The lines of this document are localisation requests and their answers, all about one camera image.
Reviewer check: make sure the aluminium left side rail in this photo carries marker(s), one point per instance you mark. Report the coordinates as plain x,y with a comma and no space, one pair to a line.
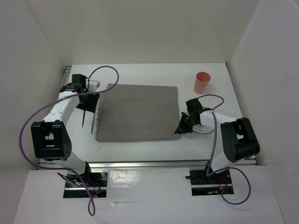
66,74

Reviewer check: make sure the pink plastic cup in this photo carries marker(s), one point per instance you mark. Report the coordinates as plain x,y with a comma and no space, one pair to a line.
202,79

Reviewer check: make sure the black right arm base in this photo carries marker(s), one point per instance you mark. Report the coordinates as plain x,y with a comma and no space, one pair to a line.
201,185

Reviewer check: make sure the white plate with teal rim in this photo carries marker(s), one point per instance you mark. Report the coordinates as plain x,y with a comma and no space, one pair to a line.
201,129

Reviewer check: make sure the silver table knife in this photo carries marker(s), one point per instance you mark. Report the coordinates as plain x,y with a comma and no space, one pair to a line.
92,126

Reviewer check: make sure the grey cloth placemat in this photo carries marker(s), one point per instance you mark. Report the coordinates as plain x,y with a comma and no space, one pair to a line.
138,113

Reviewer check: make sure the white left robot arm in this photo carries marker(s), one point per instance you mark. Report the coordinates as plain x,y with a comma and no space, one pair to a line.
50,138

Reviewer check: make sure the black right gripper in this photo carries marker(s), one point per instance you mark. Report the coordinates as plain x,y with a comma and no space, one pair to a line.
181,128

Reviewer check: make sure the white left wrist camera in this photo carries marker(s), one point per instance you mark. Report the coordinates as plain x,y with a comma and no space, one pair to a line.
93,85

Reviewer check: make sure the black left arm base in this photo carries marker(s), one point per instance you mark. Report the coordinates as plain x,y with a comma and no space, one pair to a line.
96,184

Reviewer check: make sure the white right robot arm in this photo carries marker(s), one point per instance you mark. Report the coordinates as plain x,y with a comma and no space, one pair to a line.
234,139

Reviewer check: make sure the aluminium table edge rail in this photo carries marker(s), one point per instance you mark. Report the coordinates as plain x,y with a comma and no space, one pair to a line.
149,164

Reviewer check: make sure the black dinner fork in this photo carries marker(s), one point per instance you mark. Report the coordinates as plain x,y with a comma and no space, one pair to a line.
83,119

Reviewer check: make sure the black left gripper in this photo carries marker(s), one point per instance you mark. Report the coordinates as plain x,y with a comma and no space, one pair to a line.
91,107

